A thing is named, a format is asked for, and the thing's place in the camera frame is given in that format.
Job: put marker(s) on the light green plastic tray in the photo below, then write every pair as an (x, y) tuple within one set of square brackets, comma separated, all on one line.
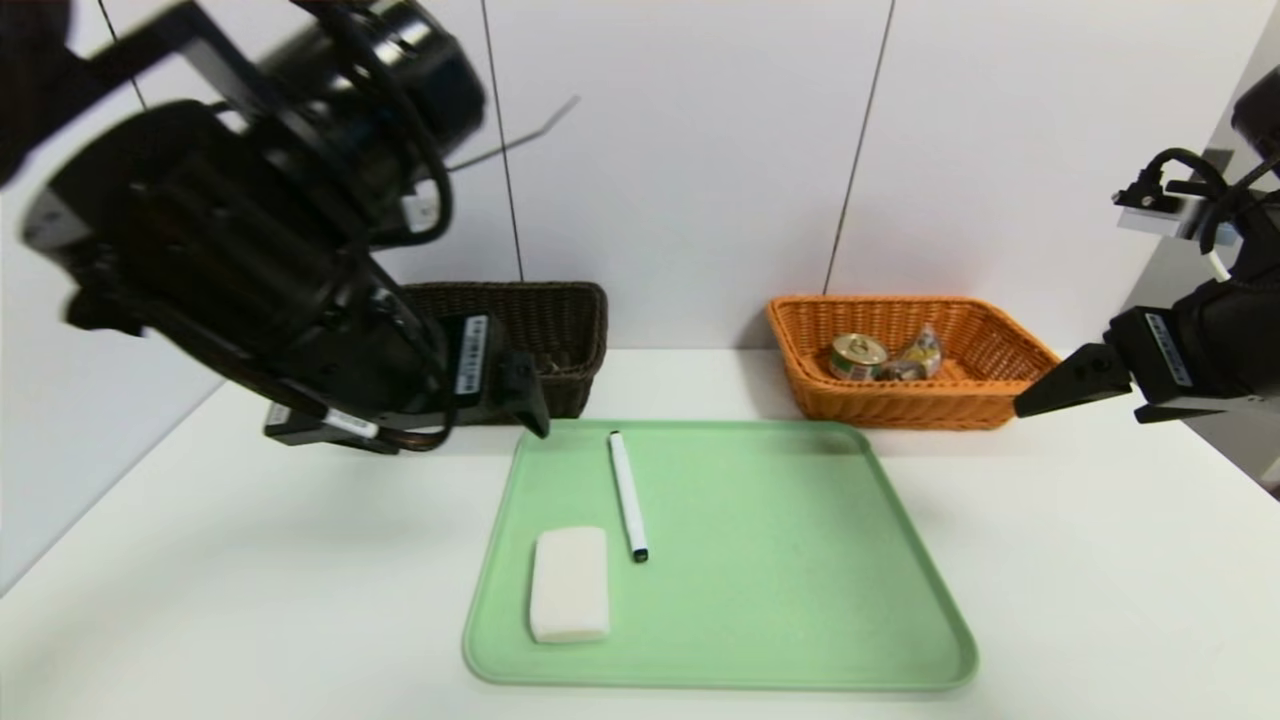
[(720, 600)]

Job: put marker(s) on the white soap bar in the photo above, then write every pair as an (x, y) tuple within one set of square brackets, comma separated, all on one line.
[(570, 585)]

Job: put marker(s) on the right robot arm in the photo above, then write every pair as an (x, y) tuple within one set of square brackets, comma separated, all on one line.
[(1250, 320)]

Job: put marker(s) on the dark brown wicker basket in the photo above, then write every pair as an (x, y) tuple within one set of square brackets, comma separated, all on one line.
[(560, 320)]

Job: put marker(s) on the clear wrapped snack packet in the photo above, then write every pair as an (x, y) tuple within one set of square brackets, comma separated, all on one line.
[(915, 358)]

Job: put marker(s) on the small tin can gold lid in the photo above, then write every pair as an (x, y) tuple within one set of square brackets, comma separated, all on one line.
[(857, 357)]

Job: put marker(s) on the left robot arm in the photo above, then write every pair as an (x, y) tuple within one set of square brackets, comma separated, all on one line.
[(230, 220)]

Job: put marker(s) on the thick white marker black tip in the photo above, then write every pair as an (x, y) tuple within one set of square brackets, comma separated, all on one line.
[(627, 490)]

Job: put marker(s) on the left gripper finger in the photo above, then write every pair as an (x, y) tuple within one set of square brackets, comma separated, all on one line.
[(525, 390)]

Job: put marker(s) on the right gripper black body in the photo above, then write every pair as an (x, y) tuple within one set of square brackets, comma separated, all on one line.
[(1160, 350)]

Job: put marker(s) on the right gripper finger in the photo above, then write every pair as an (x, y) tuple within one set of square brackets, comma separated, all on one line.
[(1085, 385)]

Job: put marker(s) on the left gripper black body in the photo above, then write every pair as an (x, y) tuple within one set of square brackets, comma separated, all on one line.
[(474, 357)]

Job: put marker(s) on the orange wicker basket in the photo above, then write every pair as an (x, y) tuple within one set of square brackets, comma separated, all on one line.
[(900, 405)]

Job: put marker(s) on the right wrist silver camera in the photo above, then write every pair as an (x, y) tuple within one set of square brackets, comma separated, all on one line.
[(1165, 218)]

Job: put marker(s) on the dark wall plate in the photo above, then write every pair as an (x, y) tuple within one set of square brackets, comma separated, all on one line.
[(1222, 158)]

